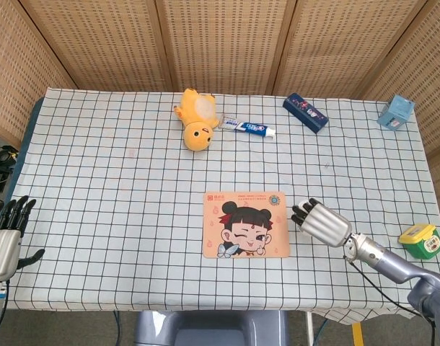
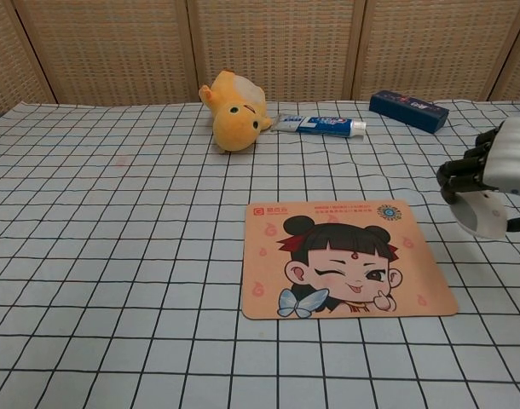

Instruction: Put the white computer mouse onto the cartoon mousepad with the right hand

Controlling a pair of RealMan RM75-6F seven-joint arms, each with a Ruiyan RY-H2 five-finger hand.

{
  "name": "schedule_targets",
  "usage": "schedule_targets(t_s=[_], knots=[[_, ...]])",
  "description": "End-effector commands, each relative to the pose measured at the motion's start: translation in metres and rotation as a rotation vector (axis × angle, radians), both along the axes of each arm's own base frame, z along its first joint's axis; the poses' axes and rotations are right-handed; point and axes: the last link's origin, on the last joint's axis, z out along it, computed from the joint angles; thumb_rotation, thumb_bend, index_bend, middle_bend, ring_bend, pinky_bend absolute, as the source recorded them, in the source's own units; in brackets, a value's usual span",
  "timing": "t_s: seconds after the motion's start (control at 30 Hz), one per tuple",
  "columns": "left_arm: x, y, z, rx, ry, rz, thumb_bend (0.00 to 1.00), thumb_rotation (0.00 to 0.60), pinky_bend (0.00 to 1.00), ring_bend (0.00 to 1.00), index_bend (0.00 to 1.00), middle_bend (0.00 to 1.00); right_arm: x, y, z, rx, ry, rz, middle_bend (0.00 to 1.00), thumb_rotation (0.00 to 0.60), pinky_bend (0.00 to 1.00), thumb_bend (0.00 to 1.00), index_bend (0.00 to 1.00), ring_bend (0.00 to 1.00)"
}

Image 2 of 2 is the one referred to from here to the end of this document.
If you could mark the white computer mouse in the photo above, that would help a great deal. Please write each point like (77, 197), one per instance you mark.
(481, 215)

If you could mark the blue white toothpaste tube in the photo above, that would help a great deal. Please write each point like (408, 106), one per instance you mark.
(319, 125)

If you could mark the dark blue rectangular box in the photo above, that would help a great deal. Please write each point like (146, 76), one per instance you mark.
(407, 108)

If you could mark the white black checkered tablecloth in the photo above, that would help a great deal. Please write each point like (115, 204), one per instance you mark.
(115, 255)

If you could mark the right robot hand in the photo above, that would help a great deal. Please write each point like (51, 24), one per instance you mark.
(511, 157)

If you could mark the woven wooden folding screen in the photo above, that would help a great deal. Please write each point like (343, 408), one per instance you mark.
(115, 47)

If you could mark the yellow plush toy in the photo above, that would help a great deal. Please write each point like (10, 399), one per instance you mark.
(236, 123)

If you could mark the cartoon girl mouse pad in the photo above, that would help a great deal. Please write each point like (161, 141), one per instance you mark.
(345, 260)

